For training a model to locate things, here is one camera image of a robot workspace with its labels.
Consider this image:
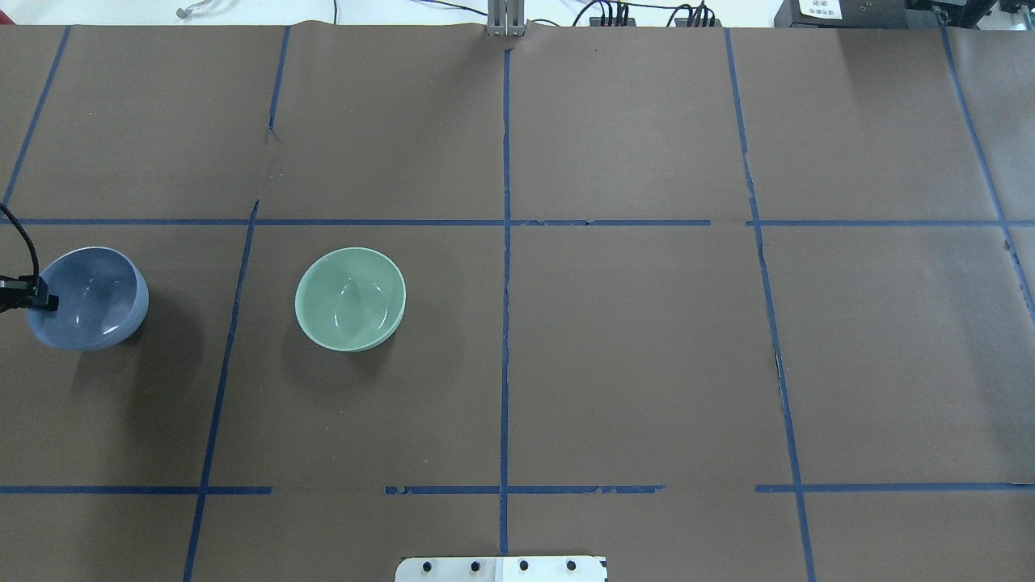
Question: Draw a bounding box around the blue bowl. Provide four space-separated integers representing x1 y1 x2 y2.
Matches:
26 248 150 352

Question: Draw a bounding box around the white pedestal base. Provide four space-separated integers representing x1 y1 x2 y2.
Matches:
395 555 609 581

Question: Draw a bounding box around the aluminium frame post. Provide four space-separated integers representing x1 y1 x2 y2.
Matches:
487 0 528 38

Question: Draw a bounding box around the black box computer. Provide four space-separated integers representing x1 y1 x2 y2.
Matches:
773 1 939 29

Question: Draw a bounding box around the green bowl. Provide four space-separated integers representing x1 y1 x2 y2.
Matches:
294 248 408 353

